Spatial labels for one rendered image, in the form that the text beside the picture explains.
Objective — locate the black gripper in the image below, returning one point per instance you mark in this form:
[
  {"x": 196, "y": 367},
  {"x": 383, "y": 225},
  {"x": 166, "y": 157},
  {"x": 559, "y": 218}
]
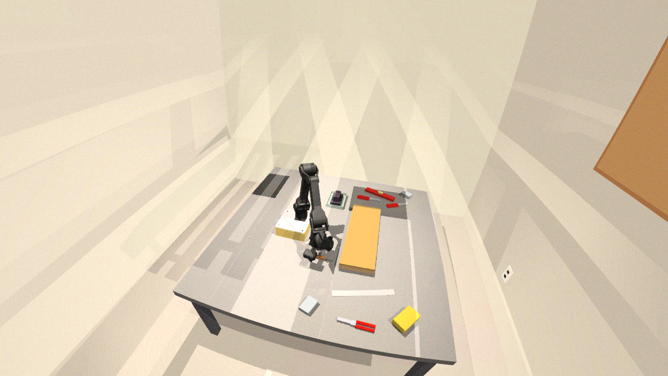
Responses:
[{"x": 311, "y": 254}]

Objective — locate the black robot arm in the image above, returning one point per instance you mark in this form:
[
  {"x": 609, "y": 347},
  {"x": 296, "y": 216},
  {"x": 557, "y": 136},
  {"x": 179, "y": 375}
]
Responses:
[{"x": 317, "y": 217}]

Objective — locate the white flat strip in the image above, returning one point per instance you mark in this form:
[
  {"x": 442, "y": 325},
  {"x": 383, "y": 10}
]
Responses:
[{"x": 361, "y": 292}]

